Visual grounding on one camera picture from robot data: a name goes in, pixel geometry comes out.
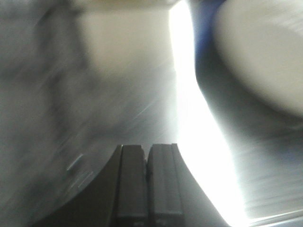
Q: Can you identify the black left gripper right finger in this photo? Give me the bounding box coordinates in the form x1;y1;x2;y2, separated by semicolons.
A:
147;144;228;227

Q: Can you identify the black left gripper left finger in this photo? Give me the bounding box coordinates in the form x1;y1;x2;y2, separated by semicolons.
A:
34;145;148;227

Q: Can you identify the cream plate on shelf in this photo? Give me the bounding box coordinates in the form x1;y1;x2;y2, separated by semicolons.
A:
212;0;303;130

